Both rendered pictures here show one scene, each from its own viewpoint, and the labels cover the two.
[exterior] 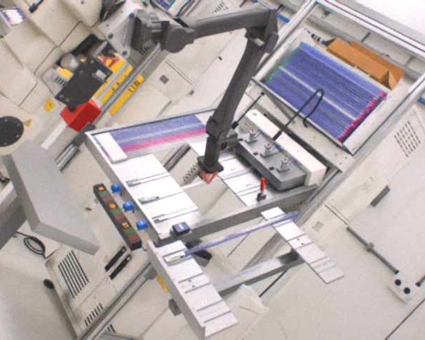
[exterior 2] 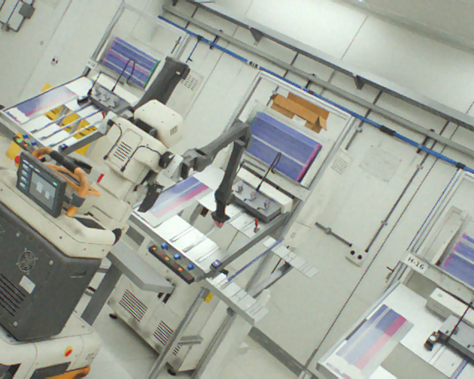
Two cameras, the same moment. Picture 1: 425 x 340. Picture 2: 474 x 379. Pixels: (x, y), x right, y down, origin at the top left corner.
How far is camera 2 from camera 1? 142 cm
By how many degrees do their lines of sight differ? 10
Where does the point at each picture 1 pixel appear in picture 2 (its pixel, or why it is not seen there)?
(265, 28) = (244, 135)
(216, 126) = (222, 195)
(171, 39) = (199, 166)
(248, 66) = (237, 157)
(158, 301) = (203, 310)
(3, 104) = (113, 223)
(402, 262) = (353, 237)
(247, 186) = (245, 223)
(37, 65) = (125, 195)
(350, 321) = (324, 288)
